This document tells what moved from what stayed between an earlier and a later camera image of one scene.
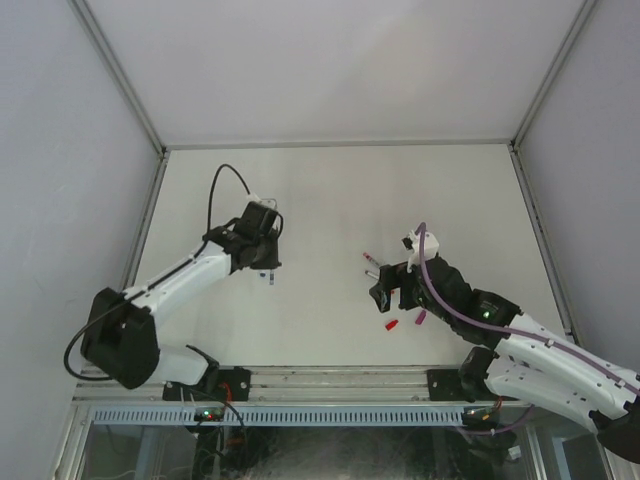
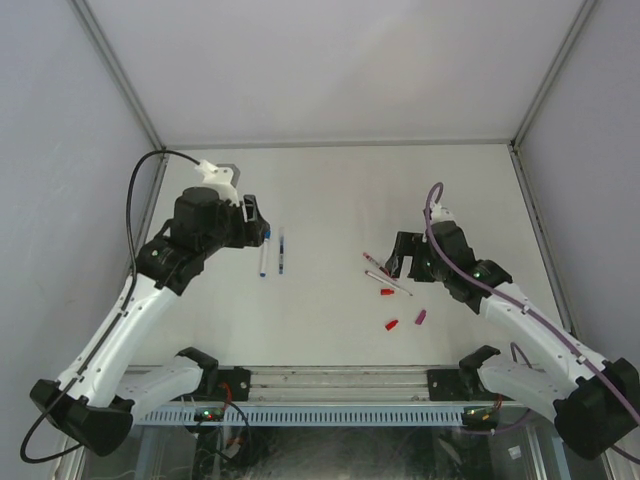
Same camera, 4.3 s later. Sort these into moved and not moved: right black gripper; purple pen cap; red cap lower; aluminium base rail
Moved: right black gripper
Not moved: purple pen cap; aluminium base rail; red cap lower
